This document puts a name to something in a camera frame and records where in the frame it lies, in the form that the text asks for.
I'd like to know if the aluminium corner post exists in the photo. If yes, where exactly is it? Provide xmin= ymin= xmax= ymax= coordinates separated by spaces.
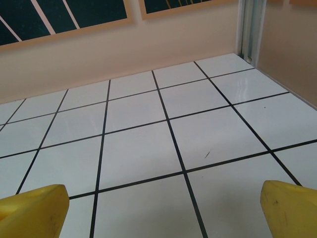
xmin=236 ymin=0 xmax=267 ymax=62

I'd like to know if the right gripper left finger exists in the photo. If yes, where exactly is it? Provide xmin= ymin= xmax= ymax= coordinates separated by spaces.
xmin=0 ymin=183 xmax=70 ymax=238

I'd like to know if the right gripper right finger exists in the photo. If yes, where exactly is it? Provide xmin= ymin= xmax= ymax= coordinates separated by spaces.
xmin=260 ymin=180 xmax=317 ymax=238

